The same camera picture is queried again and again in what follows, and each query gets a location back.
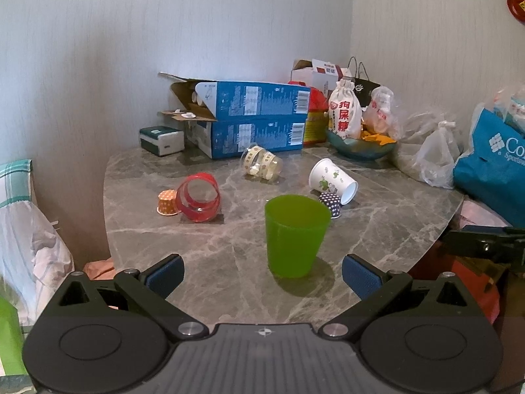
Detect large clear plastic bag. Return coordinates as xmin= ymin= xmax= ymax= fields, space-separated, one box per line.
xmin=389 ymin=109 xmax=472 ymax=173

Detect green and white tissue box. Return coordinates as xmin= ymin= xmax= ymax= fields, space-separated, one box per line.
xmin=138 ymin=125 xmax=185 ymax=157

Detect white paper cup green print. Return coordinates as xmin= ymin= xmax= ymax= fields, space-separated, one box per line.
xmin=308 ymin=158 xmax=359 ymax=206

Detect clear plastic snack bag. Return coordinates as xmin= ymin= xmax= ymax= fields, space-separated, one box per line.
xmin=363 ymin=86 xmax=400 ymax=140

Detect knotted clear plastic bag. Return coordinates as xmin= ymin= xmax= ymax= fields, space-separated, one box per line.
xmin=414 ymin=121 xmax=466 ymax=189

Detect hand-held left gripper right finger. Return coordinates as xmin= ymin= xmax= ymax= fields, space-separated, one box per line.
xmin=318 ymin=254 xmax=487 ymax=341

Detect red transparent plastic cup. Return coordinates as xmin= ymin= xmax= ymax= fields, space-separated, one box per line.
xmin=176 ymin=173 xmax=222 ymax=223

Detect green bag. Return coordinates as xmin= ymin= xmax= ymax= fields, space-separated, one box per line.
xmin=0 ymin=295 xmax=30 ymax=378

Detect teal bowl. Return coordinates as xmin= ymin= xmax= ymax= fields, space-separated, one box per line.
xmin=326 ymin=127 xmax=398 ymax=161

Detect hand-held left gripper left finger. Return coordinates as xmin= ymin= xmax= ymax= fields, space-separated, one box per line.
xmin=39 ymin=254 xmax=211 ymax=341

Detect white and red carton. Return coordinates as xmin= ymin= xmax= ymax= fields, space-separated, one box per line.
xmin=290 ymin=58 xmax=353 ymax=99

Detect black paper bag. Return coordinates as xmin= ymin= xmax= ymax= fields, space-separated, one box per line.
xmin=348 ymin=56 xmax=382 ymax=104

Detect blue shopping bag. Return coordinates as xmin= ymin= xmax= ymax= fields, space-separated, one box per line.
xmin=453 ymin=102 xmax=525 ymax=228

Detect orange cloth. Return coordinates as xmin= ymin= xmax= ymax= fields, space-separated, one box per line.
xmin=83 ymin=256 xmax=120 ymax=281

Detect small dark dotted paper cup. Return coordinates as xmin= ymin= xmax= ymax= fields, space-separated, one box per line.
xmin=318 ymin=192 xmax=343 ymax=219

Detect plastic packets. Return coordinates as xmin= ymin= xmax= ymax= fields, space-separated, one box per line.
xmin=488 ymin=84 xmax=525 ymax=134

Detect small orange dotted paper cup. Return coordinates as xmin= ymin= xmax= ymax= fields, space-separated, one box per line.
xmin=157 ymin=189 xmax=181 ymax=216

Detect white drawstring pouch red print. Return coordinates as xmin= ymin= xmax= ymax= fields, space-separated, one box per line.
xmin=328 ymin=80 xmax=364 ymax=140

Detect white cloth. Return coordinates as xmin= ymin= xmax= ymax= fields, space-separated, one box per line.
xmin=0 ymin=201 xmax=75 ymax=325

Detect orange snack pieces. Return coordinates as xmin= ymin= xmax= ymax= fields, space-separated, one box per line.
xmin=361 ymin=125 xmax=398 ymax=146

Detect red box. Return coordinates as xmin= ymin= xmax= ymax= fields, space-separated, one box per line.
xmin=304 ymin=86 xmax=334 ymax=146

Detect green checked cloth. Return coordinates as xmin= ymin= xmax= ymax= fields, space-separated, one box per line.
xmin=0 ymin=159 xmax=37 ymax=210

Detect red cloth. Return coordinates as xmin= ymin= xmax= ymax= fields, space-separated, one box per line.
xmin=410 ymin=252 xmax=511 ymax=325

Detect green plastic cup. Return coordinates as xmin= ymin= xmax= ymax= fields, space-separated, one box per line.
xmin=264 ymin=195 xmax=331 ymax=278

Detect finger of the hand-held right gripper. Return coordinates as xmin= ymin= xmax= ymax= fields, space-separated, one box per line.
xmin=442 ymin=227 xmax=525 ymax=264

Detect pink cloth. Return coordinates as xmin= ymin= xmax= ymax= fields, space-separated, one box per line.
xmin=455 ymin=201 xmax=513 ymax=230

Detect blue cardboard box open flaps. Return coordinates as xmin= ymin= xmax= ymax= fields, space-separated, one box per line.
xmin=159 ymin=72 xmax=312 ymax=122

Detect clear cup with yellow print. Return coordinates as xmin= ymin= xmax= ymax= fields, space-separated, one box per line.
xmin=242 ymin=143 xmax=284 ymax=181

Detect blue cardboard box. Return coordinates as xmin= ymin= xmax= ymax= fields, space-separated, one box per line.
xmin=158 ymin=109 xmax=308 ymax=160

